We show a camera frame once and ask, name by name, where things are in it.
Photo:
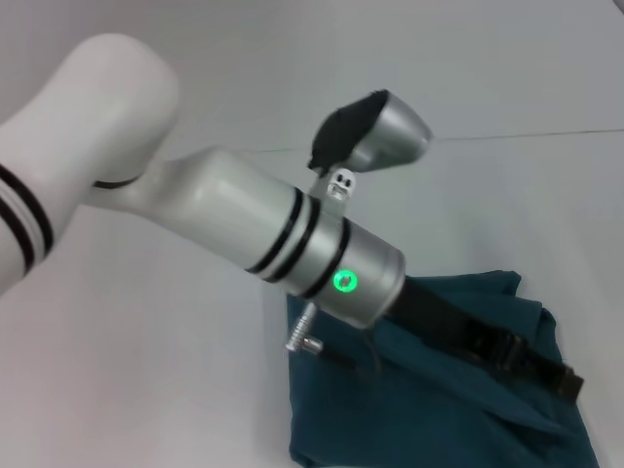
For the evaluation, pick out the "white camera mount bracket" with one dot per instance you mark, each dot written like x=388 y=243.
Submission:
x=339 y=187

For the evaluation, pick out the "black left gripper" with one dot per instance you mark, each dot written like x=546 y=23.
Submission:
x=448 y=326

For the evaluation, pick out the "teal blue shirt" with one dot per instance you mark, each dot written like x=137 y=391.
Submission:
x=414 y=414

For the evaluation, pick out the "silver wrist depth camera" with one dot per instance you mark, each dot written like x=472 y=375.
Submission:
x=385 y=131

